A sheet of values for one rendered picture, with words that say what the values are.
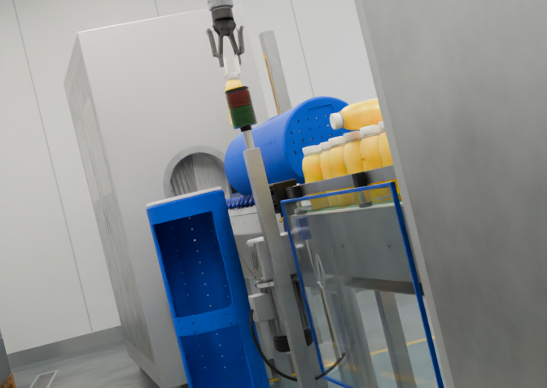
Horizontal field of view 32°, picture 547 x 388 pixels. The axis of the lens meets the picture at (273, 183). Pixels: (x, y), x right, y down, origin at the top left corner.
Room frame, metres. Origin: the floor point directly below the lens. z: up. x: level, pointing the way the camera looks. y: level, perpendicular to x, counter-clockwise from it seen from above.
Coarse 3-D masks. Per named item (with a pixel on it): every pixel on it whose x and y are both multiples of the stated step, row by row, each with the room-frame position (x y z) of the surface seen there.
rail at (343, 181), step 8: (376, 168) 2.06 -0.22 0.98; (384, 168) 2.01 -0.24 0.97; (392, 168) 1.97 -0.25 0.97; (344, 176) 2.26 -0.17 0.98; (368, 176) 2.11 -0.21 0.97; (376, 176) 2.06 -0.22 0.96; (384, 176) 2.02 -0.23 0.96; (392, 176) 1.98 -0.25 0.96; (304, 184) 2.57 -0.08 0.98; (312, 184) 2.51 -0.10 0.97; (320, 184) 2.44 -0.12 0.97; (328, 184) 2.38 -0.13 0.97; (336, 184) 2.32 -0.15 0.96; (344, 184) 2.27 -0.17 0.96; (352, 184) 2.22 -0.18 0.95; (288, 192) 2.74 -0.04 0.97; (304, 192) 2.59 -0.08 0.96; (312, 192) 2.52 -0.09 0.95; (320, 192) 2.46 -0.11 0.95
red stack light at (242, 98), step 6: (240, 90) 2.40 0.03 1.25; (246, 90) 2.41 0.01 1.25; (228, 96) 2.41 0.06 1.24; (234, 96) 2.40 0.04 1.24; (240, 96) 2.40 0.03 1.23; (246, 96) 2.40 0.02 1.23; (228, 102) 2.41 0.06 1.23; (234, 102) 2.40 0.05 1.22; (240, 102) 2.40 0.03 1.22; (246, 102) 2.40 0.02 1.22
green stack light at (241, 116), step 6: (234, 108) 2.40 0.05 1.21; (240, 108) 2.40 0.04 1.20; (246, 108) 2.40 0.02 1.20; (252, 108) 2.41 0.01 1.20; (234, 114) 2.40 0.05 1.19; (240, 114) 2.40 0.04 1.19; (246, 114) 2.40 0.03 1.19; (252, 114) 2.41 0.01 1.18; (234, 120) 2.41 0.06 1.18; (240, 120) 2.40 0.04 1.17; (246, 120) 2.40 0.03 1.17; (252, 120) 2.40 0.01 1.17; (234, 126) 2.41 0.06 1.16; (240, 126) 2.40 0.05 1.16
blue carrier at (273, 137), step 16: (320, 96) 2.96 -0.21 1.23; (288, 112) 2.98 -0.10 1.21; (304, 112) 2.94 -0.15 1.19; (320, 112) 2.95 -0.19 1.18; (336, 112) 2.96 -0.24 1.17; (256, 128) 3.39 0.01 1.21; (272, 128) 3.09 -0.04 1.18; (288, 128) 2.92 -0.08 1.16; (304, 128) 2.93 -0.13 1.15; (320, 128) 2.95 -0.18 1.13; (240, 144) 3.52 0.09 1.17; (256, 144) 3.24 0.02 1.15; (272, 144) 3.04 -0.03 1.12; (288, 144) 2.92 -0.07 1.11; (304, 144) 2.93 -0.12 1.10; (240, 160) 3.47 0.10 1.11; (272, 160) 3.07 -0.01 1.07; (288, 160) 2.92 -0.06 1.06; (240, 176) 3.54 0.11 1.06; (272, 176) 3.17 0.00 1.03; (288, 176) 3.01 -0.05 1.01; (240, 192) 3.73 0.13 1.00
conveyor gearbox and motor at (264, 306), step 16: (256, 240) 2.62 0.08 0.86; (288, 240) 2.64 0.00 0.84; (256, 256) 2.63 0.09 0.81; (288, 256) 2.64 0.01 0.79; (256, 272) 2.67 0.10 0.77; (272, 288) 2.64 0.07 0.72; (256, 304) 2.63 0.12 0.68; (272, 304) 2.64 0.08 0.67; (304, 304) 2.68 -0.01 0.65; (256, 320) 2.65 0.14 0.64; (272, 320) 2.65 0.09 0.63; (304, 320) 2.66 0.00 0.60; (304, 336) 2.64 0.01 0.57; (272, 368) 2.61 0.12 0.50
